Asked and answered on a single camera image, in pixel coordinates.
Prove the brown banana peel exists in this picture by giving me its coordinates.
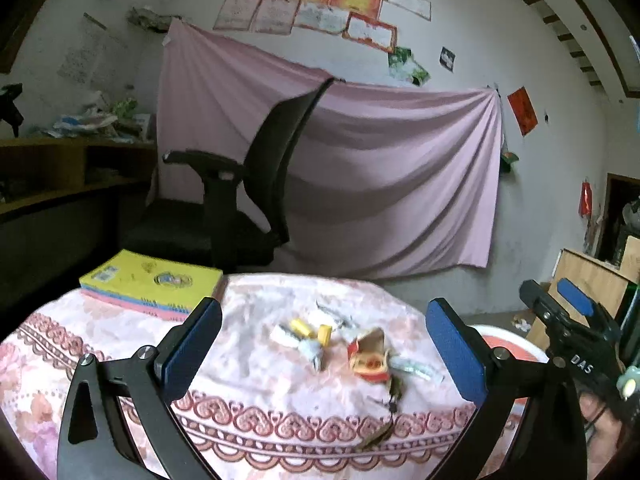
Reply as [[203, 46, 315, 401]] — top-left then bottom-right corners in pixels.
[[357, 375, 405, 451]]

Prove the torn white wrapper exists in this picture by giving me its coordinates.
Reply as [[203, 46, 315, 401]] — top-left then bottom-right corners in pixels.
[[270, 301, 361, 372]]

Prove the wall certificates cluster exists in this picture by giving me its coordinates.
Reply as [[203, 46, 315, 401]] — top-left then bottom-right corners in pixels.
[[213, 0, 433, 53]]

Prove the green wall poster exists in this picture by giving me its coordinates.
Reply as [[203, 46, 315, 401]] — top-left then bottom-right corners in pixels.
[[387, 47, 431, 87]]

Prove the pink floral tablecloth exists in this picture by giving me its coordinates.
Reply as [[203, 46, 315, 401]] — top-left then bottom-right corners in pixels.
[[1, 274, 474, 479]]

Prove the red hanging ornament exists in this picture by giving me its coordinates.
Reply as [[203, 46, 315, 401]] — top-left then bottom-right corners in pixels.
[[578, 180, 592, 218]]

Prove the pink hanging sheet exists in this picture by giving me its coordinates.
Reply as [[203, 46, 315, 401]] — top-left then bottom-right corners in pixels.
[[157, 21, 502, 278]]

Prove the small black white photo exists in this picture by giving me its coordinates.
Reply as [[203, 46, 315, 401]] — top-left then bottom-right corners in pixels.
[[439, 47, 456, 73]]

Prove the red paper wall sign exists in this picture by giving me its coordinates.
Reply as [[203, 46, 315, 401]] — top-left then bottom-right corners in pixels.
[[508, 87, 538, 136]]

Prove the black office chair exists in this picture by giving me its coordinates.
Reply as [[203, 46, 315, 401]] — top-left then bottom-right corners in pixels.
[[124, 77, 334, 273]]

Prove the right hand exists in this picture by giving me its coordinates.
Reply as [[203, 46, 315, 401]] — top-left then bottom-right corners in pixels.
[[579, 392, 623, 479]]

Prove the red orange snack wrapper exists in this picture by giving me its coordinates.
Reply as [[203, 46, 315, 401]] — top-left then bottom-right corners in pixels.
[[347, 327, 390, 384]]

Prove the dark wooden desk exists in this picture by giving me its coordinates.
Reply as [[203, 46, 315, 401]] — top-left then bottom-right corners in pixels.
[[1, 139, 157, 304]]

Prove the yellow cylinder piece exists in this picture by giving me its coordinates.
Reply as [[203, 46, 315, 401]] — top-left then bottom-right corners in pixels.
[[317, 325, 332, 348], [288, 318, 314, 339]]

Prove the wooden cabinet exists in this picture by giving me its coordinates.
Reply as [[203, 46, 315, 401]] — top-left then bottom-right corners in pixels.
[[540, 236, 639, 325]]

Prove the red white basin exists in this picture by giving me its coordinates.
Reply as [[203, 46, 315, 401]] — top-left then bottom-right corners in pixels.
[[470, 323, 551, 411]]

